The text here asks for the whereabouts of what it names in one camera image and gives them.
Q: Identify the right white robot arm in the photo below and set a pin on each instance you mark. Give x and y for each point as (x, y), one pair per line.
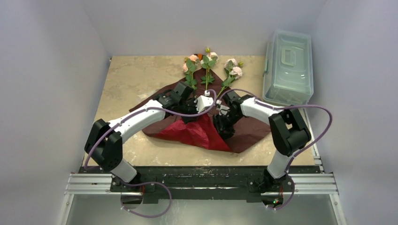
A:
(289, 132)

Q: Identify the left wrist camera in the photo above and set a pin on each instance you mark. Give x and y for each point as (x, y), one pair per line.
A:
(203, 102)

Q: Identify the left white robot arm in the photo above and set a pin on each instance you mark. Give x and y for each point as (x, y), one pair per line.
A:
(105, 141)

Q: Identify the clear plastic storage box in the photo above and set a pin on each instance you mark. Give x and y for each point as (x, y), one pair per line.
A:
(288, 71)

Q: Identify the aluminium rail frame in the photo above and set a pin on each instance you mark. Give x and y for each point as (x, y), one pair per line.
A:
(205, 183)

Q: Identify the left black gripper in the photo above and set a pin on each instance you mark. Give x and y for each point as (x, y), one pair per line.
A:
(189, 119)

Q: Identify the cream ribbon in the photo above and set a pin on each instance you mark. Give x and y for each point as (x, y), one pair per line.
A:
(144, 96)

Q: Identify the pale pink flower stem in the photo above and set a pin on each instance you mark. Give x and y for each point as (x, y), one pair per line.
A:
(233, 71)

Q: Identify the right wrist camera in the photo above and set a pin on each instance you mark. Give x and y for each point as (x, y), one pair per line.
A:
(223, 110)

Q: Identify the dark red wrapping paper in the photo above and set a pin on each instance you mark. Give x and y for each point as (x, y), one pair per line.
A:
(201, 133)

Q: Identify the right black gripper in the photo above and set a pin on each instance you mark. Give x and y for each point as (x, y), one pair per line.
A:
(224, 123)

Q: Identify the orange black small clip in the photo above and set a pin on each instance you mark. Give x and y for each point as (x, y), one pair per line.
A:
(200, 56)

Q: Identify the peach flower stem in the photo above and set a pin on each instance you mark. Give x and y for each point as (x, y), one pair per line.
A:
(189, 67)

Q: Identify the white flower stem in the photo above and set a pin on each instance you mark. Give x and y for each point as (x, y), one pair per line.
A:
(207, 62)

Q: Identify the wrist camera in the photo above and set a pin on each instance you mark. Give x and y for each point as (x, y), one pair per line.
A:
(203, 102)
(223, 110)

